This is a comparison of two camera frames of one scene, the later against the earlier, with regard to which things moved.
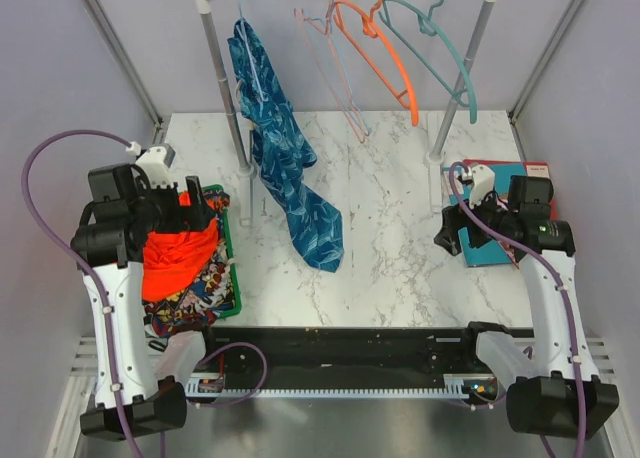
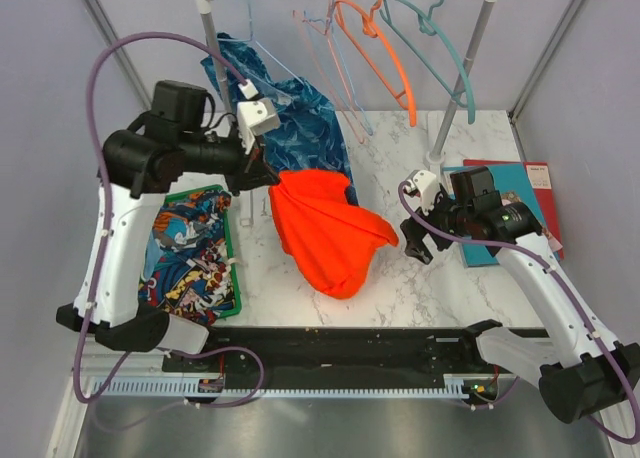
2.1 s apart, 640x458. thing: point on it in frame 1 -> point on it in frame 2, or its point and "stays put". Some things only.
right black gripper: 448,235 -> 415,247
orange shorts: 173,259 -> 331,240
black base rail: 341,352 stays put
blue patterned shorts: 281,153 -> 308,137
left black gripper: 183,218 -> 253,169
